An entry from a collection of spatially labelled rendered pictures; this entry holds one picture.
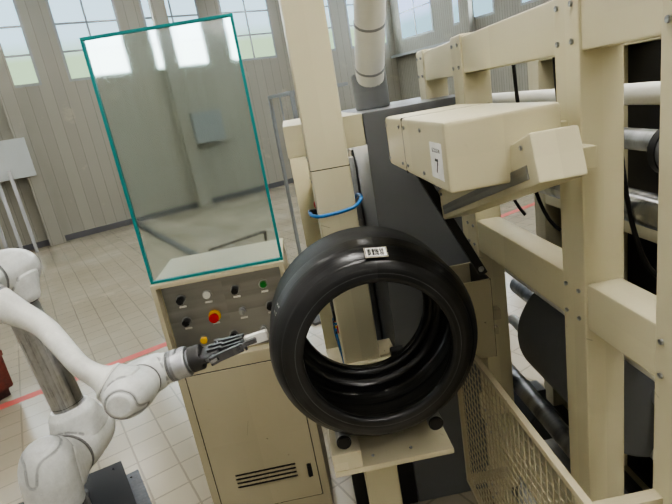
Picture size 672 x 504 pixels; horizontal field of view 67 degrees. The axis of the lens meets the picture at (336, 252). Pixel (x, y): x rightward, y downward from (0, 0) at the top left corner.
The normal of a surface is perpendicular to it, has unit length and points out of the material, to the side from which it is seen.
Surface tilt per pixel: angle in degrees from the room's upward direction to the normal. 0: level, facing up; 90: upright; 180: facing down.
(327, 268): 46
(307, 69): 90
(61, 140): 90
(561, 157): 72
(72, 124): 90
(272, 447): 90
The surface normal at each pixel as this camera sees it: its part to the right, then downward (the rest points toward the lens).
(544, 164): 0.04, -0.04
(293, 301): -0.54, -0.20
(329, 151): 0.10, 0.27
